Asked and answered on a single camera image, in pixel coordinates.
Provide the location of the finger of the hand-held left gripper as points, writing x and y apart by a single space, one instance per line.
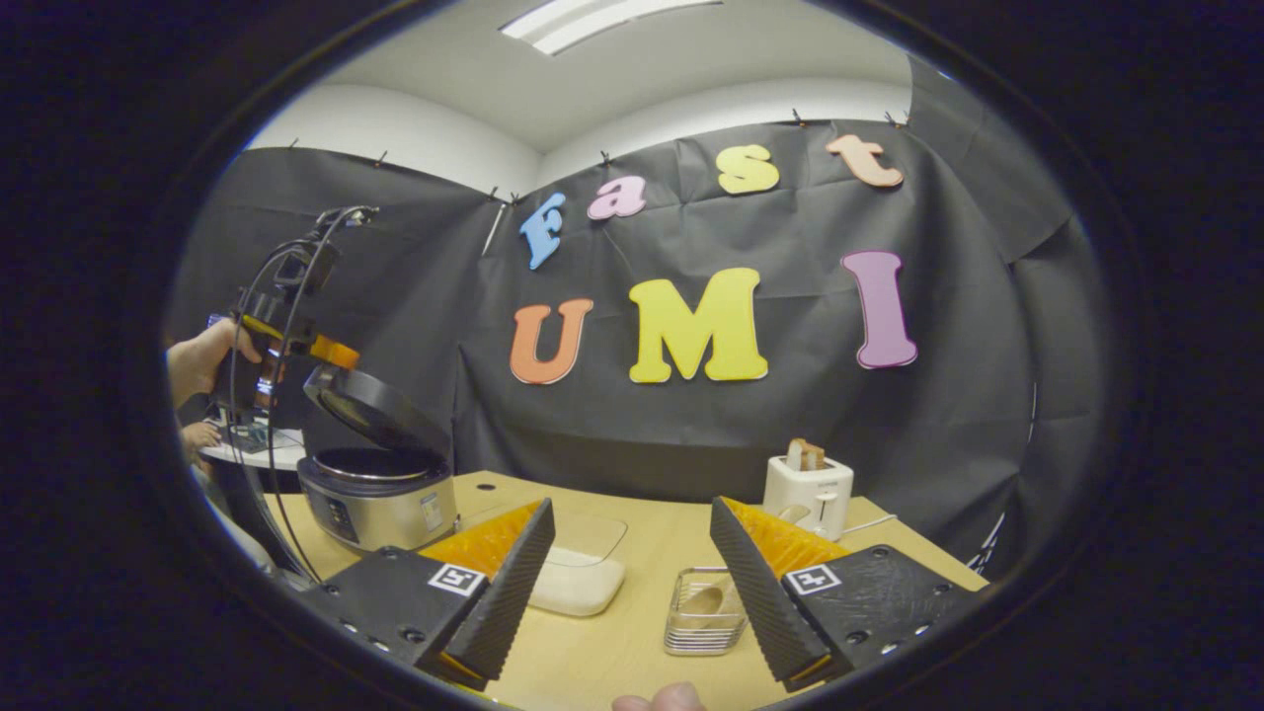
334 353

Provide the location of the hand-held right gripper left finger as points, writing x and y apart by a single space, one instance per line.
509 592

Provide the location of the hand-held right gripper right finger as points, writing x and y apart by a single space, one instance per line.
755 602

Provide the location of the wooden spoon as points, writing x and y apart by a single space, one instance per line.
706 599

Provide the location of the silver black rice cooker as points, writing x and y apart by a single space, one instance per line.
380 509

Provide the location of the clear plastic container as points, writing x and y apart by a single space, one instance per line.
597 538

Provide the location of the white toaster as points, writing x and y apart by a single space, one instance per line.
805 499

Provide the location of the white side table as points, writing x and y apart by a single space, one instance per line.
267 459

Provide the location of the toasted bread slice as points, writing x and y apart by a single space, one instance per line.
805 455

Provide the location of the black backdrop cloth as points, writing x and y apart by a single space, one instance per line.
691 434

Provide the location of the ceiling light panel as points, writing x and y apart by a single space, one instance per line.
602 20

